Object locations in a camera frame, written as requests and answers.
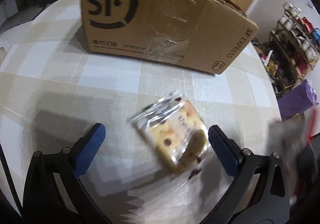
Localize clear bread package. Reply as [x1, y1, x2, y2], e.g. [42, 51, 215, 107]
[129, 91, 210, 180]

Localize white red noodle snack bag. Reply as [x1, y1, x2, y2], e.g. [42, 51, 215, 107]
[266, 108, 319, 206]

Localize purple bag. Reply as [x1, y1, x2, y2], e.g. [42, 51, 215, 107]
[277, 79, 318, 121]

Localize shoe rack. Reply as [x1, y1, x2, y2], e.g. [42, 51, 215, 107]
[252, 2, 319, 98]

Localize SF cardboard box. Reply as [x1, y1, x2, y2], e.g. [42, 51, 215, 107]
[81, 0, 258, 74]

